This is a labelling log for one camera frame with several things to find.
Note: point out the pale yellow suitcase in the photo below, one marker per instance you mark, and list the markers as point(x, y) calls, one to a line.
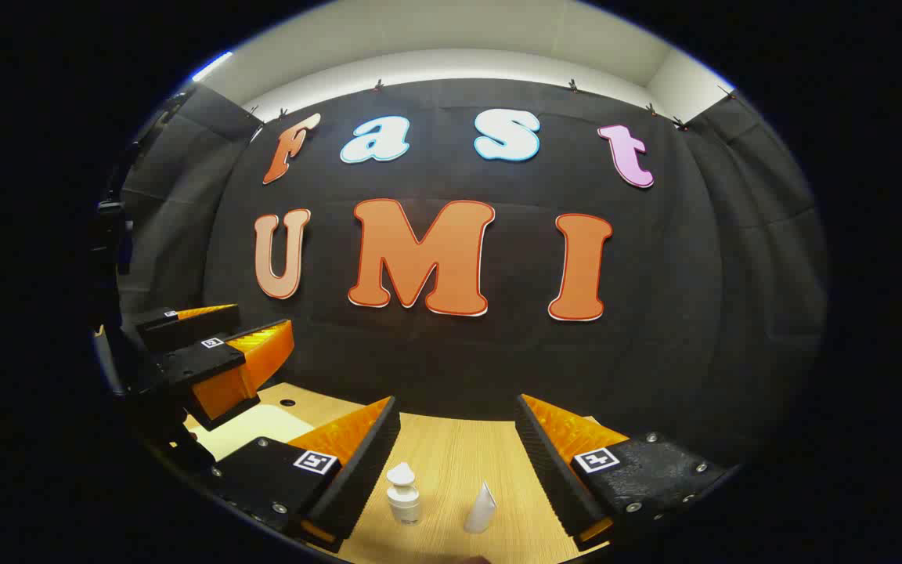
point(251, 431)

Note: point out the white squeeze tube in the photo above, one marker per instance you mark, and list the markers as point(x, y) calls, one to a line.
point(481, 513)

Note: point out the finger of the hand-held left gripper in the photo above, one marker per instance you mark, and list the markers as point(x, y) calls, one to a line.
point(200, 360)
point(185, 327)

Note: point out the black backdrop cloth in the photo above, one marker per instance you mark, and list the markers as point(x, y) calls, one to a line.
point(498, 360)

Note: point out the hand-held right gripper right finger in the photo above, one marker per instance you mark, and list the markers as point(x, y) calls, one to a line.
point(549, 470)

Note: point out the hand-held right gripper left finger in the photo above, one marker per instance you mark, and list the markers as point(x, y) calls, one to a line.
point(365, 478)

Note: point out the white pump bottle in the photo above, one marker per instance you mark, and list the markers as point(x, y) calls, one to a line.
point(404, 501)

